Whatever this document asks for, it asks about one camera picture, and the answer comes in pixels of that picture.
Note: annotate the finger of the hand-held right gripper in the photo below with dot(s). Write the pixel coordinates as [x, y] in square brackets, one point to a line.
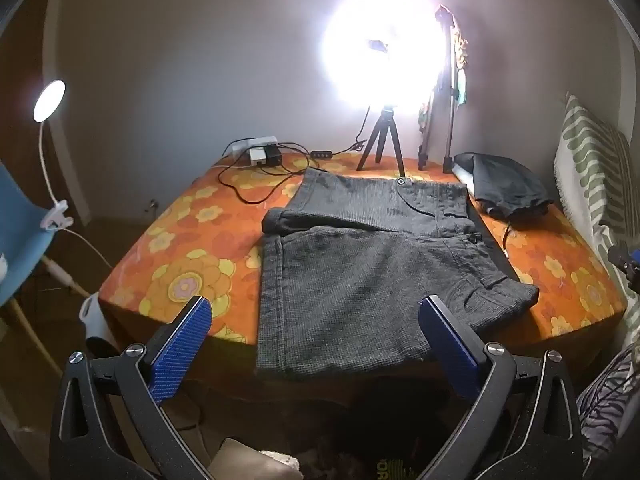
[622, 257]

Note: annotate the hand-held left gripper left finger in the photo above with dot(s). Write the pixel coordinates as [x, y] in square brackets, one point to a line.
[180, 350]

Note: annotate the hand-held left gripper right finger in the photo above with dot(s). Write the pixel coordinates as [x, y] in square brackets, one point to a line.
[445, 345]

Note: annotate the grey pants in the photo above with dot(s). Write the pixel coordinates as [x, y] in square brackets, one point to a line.
[350, 270]

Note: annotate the white plastic object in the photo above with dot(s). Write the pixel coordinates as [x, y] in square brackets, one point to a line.
[92, 317]

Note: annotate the green striped pillow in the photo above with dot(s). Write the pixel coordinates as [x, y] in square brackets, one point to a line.
[585, 160]

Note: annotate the orange floral bedsheet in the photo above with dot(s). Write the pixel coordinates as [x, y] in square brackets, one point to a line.
[190, 240]

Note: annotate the zebra patterned cloth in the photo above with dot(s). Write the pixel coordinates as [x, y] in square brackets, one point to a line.
[610, 400]

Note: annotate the dark folded clothes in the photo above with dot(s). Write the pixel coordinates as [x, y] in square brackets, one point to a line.
[500, 180]

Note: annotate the white folded cloth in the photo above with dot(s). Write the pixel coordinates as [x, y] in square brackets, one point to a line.
[461, 172]

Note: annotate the blue chair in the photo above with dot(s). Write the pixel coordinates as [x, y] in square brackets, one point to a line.
[20, 240]

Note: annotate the white charger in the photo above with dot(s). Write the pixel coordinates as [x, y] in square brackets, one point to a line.
[258, 157]

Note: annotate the black charger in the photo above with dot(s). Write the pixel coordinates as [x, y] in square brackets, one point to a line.
[273, 156]

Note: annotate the white power strip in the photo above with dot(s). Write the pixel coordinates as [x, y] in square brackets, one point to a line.
[250, 142]

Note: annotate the tall silver tripod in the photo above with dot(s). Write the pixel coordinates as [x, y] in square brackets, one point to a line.
[448, 110]

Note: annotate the small black tripod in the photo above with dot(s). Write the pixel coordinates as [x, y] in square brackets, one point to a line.
[385, 120]

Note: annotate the colourful hanging cloth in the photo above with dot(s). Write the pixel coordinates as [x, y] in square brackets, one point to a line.
[460, 45]

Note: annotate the white clip lamp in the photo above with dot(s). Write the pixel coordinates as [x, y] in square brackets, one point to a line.
[48, 100]

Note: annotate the black phone holder clamp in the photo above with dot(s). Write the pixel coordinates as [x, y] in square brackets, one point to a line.
[377, 46]

